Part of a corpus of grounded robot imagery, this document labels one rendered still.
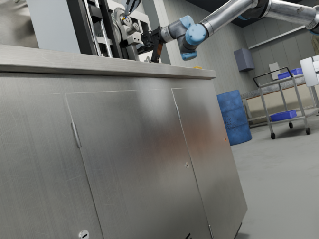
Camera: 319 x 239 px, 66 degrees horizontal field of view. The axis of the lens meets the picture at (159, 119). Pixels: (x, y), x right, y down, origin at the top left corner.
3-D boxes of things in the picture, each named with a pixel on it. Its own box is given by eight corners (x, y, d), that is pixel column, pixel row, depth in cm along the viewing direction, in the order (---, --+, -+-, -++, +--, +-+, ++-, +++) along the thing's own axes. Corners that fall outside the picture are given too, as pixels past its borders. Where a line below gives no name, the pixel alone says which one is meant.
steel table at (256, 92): (248, 126, 634) (239, 95, 635) (321, 112, 536) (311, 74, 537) (240, 131, 584) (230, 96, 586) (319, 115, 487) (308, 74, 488)
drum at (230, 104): (247, 142, 403) (232, 89, 404) (212, 149, 440) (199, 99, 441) (256, 135, 452) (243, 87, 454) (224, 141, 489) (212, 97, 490)
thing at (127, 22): (126, 26, 123) (120, 12, 121) (123, 28, 124) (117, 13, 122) (134, 26, 129) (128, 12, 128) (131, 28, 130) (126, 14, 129)
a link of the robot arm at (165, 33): (177, 40, 123) (169, 38, 116) (169, 44, 126) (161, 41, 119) (173, 26, 123) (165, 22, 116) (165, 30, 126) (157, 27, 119)
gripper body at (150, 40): (146, 37, 132) (165, 27, 126) (151, 52, 132) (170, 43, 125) (138, 34, 125) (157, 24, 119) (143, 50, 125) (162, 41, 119)
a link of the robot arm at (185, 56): (185, 56, 109) (179, 32, 109) (180, 62, 120) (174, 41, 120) (202, 51, 110) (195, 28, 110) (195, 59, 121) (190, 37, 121)
